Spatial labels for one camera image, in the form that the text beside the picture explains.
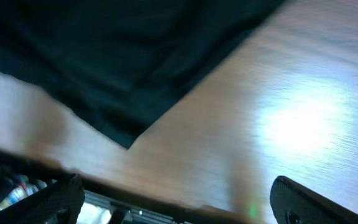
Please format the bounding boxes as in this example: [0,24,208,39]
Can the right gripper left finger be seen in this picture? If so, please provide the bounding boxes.
[0,174,85,224]

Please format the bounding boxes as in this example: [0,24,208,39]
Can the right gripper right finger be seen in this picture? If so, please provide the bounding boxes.
[270,175,358,224]

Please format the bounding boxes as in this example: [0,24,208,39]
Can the black shorts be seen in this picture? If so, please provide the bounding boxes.
[0,0,283,148]

